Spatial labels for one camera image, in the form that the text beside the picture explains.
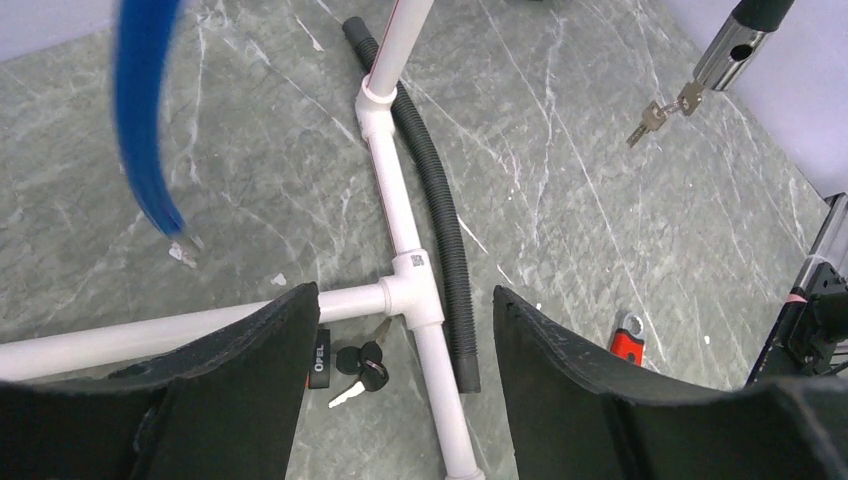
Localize black corrugated hose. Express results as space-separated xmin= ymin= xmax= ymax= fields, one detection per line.
xmin=341 ymin=16 xmax=482 ymax=395

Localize white PVC pipe frame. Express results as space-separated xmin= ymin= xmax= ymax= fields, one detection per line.
xmin=0 ymin=0 xmax=486 ymax=480

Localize black car key bunch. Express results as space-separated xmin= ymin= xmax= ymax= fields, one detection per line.
xmin=328 ymin=318 xmax=392 ymax=409

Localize blue cable lock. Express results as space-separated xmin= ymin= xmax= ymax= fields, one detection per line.
xmin=113 ymin=1 xmax=203 ymax=254

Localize red handled adjustable wrench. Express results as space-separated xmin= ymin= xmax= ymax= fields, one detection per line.
xmin=609 ymin=311 xmax=646 ymax=366

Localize orange black padlock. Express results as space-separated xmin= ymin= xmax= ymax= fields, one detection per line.
xmin=306 ymin=328 xmax=332 ymax=390

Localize silver lock keys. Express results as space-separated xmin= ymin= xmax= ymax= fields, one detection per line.
xmin=626 ymin=81 xmax=704 ymax=148

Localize aluminium rail frame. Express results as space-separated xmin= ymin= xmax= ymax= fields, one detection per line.
xmin=795 ymin=193 xmax=847 ymax=288

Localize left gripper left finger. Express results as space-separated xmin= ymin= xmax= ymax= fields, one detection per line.
xmin=1 ymin=283 xmax=320 ymax=479

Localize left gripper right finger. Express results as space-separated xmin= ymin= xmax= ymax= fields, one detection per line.
xmin=493 ymin=286 xmax=847 ymax=479

